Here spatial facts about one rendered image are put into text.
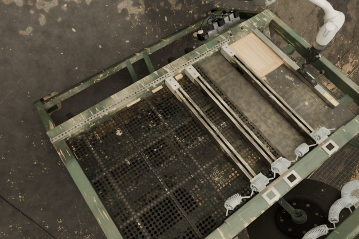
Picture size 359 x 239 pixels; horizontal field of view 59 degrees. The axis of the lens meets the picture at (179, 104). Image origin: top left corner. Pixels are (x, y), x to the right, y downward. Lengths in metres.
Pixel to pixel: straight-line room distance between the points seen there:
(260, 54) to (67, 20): 1.75
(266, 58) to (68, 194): 2.45
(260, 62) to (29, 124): 2.17
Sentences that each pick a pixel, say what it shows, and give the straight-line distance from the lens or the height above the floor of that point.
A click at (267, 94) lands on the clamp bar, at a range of 2.58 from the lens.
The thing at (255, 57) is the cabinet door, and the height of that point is 1.07.
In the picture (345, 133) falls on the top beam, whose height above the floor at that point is 1.88.
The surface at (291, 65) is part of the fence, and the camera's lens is 2.85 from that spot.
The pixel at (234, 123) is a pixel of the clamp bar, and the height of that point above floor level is 1.42.
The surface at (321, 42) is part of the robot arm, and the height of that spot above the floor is 1.63.
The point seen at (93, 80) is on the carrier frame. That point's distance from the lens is 3.11.
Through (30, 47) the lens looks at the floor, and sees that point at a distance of 3.14.
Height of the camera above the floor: 3.08
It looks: 54 degrees down
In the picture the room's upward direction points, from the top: 121 degrees clockwise
